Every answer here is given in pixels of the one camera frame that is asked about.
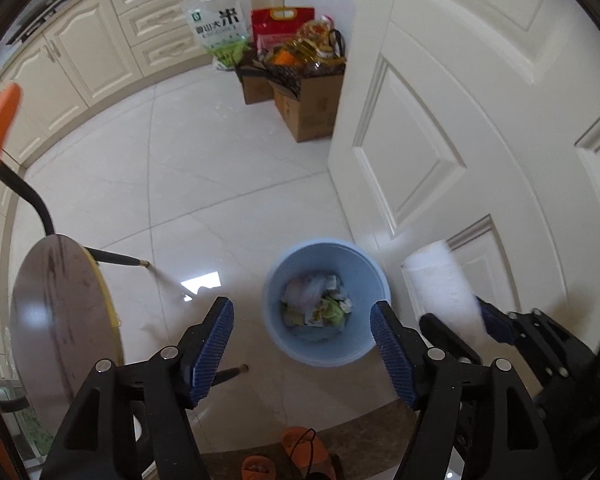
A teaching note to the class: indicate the pile of paper scraps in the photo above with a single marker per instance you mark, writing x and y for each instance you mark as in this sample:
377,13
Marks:
325,310

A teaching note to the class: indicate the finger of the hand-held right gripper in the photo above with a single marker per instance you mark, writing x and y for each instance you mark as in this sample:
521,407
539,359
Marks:
495,322
450,340

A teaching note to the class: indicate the small cardboard box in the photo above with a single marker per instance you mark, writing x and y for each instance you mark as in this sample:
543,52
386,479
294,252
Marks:
255,90

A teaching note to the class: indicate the glass table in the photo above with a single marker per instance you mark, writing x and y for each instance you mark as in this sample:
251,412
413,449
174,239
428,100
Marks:
15,415

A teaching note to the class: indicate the orange slipper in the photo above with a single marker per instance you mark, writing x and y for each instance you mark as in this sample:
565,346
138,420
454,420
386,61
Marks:
257,470
305,452

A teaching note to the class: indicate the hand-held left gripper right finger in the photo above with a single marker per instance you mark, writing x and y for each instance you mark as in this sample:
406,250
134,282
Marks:
392,355

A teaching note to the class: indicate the orange chair with round seat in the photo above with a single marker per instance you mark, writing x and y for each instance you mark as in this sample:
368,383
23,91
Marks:
60,320

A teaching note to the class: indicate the yellow oil bottle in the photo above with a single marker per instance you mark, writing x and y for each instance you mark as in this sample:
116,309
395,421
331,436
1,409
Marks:
290,55
317,37

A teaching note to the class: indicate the white and green rice bag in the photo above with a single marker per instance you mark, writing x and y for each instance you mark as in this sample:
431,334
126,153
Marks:
217,25

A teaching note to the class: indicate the black gas stove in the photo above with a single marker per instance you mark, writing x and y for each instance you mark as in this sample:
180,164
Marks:
55,10

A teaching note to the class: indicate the white panelled door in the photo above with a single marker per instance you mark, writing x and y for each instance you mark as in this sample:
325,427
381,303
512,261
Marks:
480,110

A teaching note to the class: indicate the cream kitchen cabinets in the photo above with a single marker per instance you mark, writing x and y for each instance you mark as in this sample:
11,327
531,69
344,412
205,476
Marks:
80,55

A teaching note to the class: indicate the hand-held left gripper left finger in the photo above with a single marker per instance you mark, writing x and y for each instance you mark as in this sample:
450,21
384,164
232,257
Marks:
210,355

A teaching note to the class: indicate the white paper roll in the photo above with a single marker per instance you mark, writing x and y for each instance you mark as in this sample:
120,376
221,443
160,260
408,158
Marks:
440,285

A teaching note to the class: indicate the red rice bag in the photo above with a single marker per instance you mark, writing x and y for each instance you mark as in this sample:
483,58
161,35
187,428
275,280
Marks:
282,25

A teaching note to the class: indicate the blue plastic bin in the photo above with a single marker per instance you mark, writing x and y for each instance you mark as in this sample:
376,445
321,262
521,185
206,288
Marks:
320,352

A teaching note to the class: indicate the large cardboard box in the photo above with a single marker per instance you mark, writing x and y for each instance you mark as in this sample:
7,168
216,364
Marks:
310,110

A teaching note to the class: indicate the white plastic bag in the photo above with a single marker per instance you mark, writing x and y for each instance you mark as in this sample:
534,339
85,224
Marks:
305,290

